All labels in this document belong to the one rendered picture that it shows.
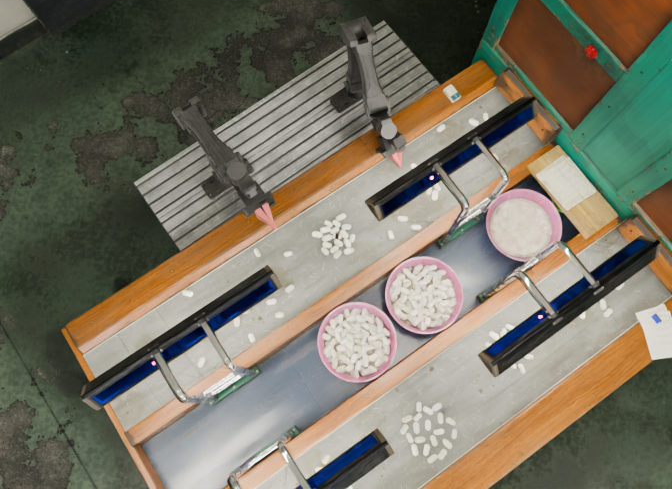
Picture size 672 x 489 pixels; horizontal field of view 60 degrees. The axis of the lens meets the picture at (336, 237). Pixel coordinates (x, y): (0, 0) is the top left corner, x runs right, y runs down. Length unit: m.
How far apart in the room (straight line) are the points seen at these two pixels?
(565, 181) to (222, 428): 1.48
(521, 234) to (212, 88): 1.81
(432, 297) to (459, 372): 0.27
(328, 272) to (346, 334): 0.22
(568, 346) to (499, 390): 0.28
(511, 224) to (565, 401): 0.63
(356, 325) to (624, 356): 0.90
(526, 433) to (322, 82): 1.48
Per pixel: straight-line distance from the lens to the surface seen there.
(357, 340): 2.02
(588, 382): 2.15
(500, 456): 2.06
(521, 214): 2.21
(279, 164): 2.26
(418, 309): 2.06
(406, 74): 2.43
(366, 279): 2.02
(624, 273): 1.88
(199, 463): 2.13
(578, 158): 2.28
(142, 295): 2.12
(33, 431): 3.07
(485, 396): 2.06
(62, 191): 3.23
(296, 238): 2.08
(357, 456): 1.66
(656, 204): 2.15
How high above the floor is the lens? 2.75
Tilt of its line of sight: 75 degrees down
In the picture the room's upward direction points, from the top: 1 degrees counter-clockwise
